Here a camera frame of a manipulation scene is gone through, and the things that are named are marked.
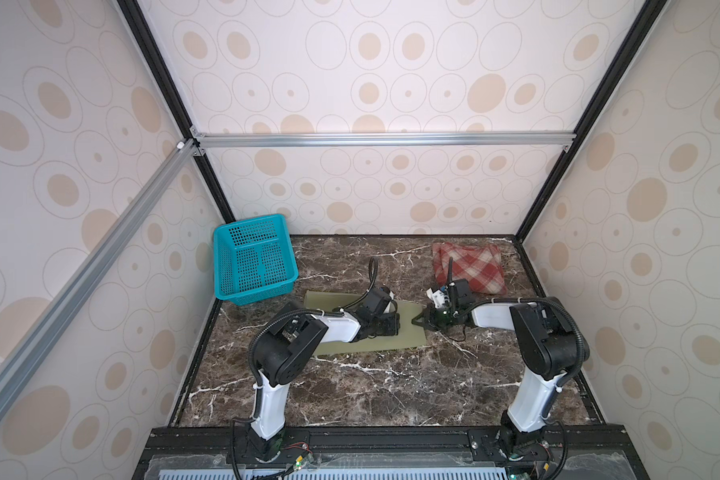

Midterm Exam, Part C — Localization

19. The olive green skirt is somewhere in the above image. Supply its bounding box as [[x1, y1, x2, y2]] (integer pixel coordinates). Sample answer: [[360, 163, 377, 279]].
[[304, 291, 427, 356]]

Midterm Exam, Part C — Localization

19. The red plaid skirt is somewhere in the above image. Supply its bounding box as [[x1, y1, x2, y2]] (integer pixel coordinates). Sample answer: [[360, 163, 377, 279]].
[[432, 242, 507, 295]]

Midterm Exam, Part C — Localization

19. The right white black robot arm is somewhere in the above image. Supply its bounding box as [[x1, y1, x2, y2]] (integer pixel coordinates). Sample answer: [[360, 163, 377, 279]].
[[412, 276, 589, 434]]

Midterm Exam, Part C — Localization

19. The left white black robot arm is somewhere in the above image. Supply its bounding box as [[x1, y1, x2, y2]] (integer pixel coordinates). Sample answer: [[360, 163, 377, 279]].
[[248, 257, 400, 441]]

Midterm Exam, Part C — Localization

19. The teal plastic basket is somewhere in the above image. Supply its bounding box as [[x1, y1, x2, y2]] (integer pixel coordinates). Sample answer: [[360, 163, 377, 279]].
[[213, 214, 299, 306]]

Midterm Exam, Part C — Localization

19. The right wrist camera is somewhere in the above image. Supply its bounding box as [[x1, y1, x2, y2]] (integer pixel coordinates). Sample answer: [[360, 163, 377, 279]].
[[426, 288, 449, 310]]

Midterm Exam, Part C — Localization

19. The horizontal aluminium back rail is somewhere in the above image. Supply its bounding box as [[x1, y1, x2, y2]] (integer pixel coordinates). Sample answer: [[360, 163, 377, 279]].
[[196, 131, 576, 149]]

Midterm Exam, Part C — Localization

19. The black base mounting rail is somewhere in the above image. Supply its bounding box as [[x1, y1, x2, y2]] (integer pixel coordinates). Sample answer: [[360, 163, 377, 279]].
[[133, 425, 648, 479]]

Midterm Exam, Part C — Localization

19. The diagonal aluminium left rail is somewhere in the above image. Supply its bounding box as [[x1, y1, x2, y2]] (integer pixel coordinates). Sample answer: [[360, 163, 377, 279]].
[[0, 139, 197, 422]]

